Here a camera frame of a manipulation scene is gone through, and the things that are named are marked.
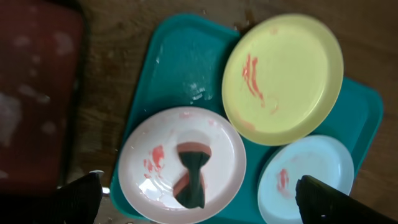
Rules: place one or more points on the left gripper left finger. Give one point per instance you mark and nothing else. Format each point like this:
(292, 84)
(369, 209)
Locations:
(75, 203)

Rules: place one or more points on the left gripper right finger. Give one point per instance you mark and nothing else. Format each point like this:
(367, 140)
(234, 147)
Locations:
(320, 203)

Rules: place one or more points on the white plastic plate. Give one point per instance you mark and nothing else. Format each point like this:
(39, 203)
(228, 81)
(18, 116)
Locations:
(148, 167)

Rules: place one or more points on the green and orange sponge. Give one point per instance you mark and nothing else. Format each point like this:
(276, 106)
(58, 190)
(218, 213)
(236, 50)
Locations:
(189, 191)

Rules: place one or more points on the yellow-green plastic plate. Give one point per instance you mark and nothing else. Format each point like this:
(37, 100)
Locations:
(282, 79)

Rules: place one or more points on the black and red tray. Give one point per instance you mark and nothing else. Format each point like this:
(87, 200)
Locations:
(40, 49)

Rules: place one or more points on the light blue plastic plate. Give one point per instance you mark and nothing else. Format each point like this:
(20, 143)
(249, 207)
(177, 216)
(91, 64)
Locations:
(322, 157)

